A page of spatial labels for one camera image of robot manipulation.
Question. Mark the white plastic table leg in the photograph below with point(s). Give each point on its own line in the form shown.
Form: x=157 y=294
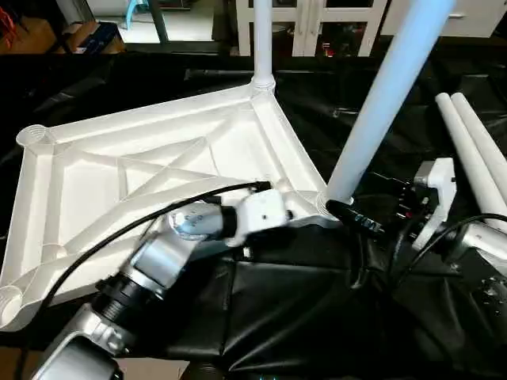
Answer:
x=263 y=39
x=388 y=87
x=485 y=134
x=467 y=150

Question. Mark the white plastic table top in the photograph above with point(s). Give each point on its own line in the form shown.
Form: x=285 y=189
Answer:
x=119 y=166

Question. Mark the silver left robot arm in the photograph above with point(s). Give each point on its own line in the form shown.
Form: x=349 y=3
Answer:
x=158 y=261

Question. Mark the black work mat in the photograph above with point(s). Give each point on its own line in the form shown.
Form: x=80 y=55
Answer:
x=317 y=317

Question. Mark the white drawer unit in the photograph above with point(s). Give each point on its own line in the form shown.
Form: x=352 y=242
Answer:
x=475 y=17

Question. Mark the grey metal pole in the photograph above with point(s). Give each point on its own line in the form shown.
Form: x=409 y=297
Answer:
x=158 y=20

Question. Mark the blue box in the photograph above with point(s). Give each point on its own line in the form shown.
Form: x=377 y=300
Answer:
x=99 y=38

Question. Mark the turquoise plastic stool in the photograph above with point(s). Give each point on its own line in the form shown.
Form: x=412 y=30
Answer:
x=136 y=8

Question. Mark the brown cardboard board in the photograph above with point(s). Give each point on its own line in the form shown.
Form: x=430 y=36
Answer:
x=32 y=39

